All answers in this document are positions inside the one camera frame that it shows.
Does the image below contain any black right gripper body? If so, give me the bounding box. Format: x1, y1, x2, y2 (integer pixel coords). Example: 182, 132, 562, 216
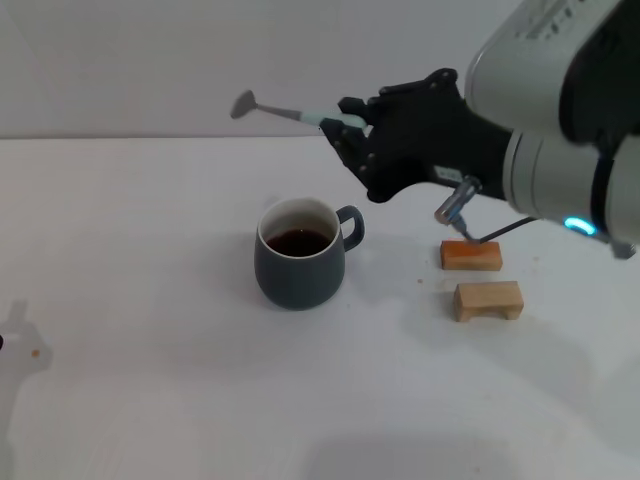
370, 81, 516, 202

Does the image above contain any blue handled metal spoon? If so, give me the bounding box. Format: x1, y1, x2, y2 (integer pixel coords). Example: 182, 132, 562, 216
229, 89, 372, 136

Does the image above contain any dark grey ceramic mug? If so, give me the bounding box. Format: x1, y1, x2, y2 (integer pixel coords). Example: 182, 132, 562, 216
253, 197, 367, 312

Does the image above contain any dark brown coffee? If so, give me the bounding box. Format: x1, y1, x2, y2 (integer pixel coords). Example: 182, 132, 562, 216
264, 228, 334, 258

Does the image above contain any orange-brown wooden block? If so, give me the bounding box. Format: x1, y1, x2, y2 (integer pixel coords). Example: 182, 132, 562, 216
440, 239, 503, 272

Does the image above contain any light notched wooden block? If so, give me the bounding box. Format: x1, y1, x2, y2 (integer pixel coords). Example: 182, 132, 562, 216
453, 280, 525, 324

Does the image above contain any grey cable with metal connectors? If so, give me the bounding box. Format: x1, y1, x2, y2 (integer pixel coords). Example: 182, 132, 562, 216
433, 177, 637, 260

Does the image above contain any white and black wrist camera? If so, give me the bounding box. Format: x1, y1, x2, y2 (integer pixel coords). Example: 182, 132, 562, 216
464, 0, 640, 144

